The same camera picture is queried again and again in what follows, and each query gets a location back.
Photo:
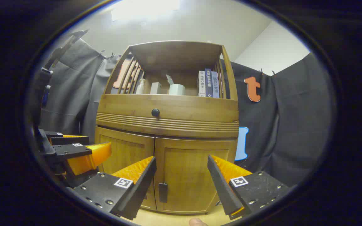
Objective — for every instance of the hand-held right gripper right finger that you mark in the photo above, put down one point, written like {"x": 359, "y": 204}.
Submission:
{"x": 223, "y": 188}

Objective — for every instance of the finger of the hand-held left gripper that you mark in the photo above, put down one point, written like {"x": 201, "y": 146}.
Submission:
{"x": 71, "y": 140}
{"x": 74, "y": 150}

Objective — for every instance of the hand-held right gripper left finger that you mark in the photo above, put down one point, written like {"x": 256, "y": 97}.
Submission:
{"x": 137, "y": 191}

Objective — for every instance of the wooden shoe cabinet door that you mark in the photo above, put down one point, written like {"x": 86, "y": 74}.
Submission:
{"x": 121, "y": 147}
{"x": 184, "y": 166}

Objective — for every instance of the wooden double-door shoe cabinet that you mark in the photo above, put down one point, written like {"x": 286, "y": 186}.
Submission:
{"x": 168, "y": 56}

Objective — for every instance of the black round drawer knob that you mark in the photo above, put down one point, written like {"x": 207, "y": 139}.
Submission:
{"x": 155, "y": 112}

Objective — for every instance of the wooden ribbed drawer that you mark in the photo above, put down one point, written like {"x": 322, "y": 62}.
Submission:
{"x": 193, "y": 110}

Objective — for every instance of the clear glass bottle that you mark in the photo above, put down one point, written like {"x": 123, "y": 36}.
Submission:
{"x": 140, "y": 87}

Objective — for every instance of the small grey box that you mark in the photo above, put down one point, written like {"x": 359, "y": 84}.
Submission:
{"x": 156, "y": 88}

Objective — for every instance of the white book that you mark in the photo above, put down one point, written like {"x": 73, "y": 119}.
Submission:
{"x": 201, "y": 84}

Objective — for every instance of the pale green cup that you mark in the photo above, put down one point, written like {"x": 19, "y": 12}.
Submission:
{"x": 177, "y": 89}

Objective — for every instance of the pale paper card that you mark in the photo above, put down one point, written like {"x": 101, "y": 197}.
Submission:
{"x": 170, "y": 79}

